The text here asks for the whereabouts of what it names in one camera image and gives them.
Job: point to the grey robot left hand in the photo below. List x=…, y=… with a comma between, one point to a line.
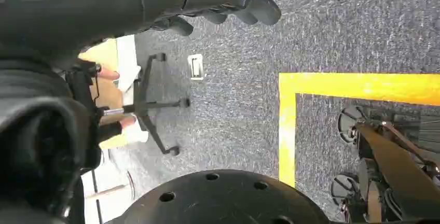
x=68, y=6

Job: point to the person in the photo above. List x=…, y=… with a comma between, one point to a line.
x=129, y=74

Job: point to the black office chair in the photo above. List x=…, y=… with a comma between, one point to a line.
x=142, y=104

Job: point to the silver floor socket plate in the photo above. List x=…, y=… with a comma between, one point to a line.
x=196, y=66

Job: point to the black perforated round disc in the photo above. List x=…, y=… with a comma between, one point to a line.
x=223, y=202

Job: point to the yellow floor tape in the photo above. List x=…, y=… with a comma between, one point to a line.
x=287, y=129

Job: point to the black wheeled stand base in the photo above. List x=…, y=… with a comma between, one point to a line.
x=388, y=160

